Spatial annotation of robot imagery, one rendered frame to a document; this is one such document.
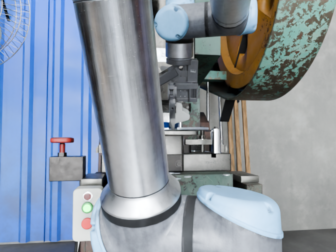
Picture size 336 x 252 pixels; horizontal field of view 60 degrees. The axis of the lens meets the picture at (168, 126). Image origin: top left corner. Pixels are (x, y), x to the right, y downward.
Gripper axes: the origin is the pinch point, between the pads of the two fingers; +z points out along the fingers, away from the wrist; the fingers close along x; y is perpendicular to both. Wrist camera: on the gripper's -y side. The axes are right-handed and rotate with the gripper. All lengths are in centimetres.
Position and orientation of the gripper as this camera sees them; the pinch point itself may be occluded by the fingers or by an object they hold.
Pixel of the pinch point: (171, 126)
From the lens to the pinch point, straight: 87.2
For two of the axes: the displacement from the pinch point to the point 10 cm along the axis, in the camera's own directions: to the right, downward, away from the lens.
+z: 0.0, 9.3, 3.8
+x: -0.1, -3.8, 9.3
